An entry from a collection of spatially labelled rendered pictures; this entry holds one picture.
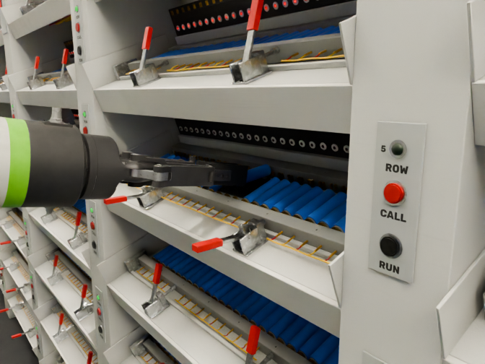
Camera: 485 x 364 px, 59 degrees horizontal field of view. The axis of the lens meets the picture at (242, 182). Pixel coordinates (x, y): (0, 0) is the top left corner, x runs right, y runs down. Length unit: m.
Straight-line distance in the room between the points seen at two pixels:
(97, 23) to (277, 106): 0.53
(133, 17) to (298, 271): 0.63
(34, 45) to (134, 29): 0.70
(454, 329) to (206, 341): 0.43
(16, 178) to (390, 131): 0.34
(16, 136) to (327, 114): 0.30
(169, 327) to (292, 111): 0.47
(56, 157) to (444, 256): 0.36
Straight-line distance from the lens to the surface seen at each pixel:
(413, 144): 0.34
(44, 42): 1.59
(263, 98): 0.45
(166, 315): 0.80
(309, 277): 0.46
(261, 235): 0.53
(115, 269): 0.96
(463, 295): 0.37
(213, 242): 0.49
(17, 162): 0.46
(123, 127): 0.90
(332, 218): 0.51
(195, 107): 0.57
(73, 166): 0.47
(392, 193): 0.35
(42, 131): 0.48
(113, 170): 0.49
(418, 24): 0.34
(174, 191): 0.72
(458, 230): 0.34
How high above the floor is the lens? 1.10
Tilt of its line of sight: 12 degrees down
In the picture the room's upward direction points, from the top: straight up
